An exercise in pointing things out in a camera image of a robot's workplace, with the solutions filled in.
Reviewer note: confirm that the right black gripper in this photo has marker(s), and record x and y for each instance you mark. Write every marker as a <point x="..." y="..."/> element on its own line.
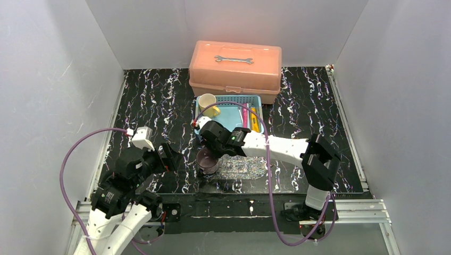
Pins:
<point x="207" y="141"/>

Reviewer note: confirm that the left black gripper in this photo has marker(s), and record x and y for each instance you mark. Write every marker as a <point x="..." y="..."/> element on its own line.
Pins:
<point x="168" y="157"/>

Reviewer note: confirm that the clear plastic tray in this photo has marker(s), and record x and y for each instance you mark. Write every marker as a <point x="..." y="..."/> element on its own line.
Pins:
<point x="239" y="167"/>

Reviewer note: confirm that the purple mug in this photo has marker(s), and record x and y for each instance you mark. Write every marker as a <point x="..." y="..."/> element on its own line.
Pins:
<point x="207" y="162"/>

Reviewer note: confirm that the light blue plastic basket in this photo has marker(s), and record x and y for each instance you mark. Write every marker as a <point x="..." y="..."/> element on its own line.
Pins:
<point x="230" y="106"/>

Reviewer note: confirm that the yellow mug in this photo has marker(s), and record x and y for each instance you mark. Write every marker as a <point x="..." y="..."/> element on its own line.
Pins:
<point x="204" y="101"/>

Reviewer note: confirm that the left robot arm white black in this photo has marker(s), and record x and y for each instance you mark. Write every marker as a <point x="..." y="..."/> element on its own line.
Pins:
<point x="117" y="211"/>

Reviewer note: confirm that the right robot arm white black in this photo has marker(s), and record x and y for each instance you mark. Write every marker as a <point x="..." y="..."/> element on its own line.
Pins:
<point x="315" y="156"/>

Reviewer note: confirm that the pink toothpaste tube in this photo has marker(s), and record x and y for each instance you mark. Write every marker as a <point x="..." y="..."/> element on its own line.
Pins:
<point x="245" y="117"/>

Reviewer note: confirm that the yellow toothpaste tube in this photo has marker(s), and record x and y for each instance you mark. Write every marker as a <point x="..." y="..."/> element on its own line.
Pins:
<point x="254" y="122"/>

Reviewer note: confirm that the orange plastic toolbox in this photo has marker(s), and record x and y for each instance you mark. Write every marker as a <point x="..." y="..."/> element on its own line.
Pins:
<point x="262" y="78"/>

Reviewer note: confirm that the silver open-end wrench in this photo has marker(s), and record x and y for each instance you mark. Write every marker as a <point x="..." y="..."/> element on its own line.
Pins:
<point x="219" y="58"/>

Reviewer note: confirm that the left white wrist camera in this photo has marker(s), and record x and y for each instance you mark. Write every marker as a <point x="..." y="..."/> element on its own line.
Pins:
<point x="141" y="138"/>

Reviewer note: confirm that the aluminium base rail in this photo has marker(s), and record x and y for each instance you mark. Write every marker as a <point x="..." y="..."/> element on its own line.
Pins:
<point x="252" y="214"/>

